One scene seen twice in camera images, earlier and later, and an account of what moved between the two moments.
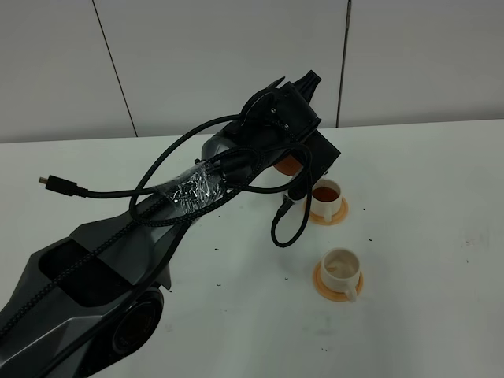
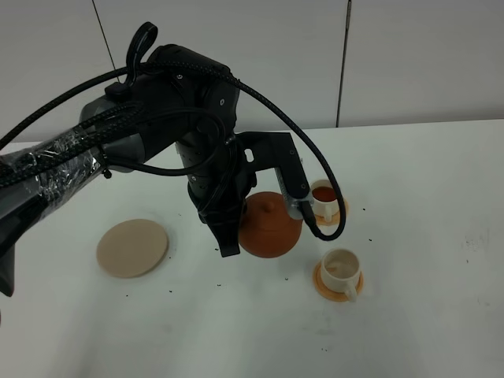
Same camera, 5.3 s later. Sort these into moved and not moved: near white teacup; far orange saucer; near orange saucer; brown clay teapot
Moved: brown clay teapot
Not moved: near white teacup; near orange saucer; far orange saucer
